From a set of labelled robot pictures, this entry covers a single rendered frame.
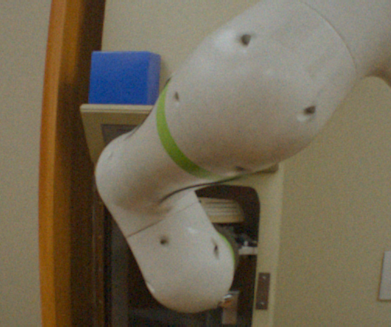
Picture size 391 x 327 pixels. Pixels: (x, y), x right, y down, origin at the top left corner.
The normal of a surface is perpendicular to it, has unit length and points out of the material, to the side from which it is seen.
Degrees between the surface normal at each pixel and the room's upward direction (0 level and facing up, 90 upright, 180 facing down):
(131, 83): 90
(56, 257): 90
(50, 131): 90
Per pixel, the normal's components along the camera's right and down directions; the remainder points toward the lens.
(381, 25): 0.50, 0.28
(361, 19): 0.34, -0.01
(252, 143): -0.13, 0.74
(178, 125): -0.89, 0.36
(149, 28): -0.16, 0.04
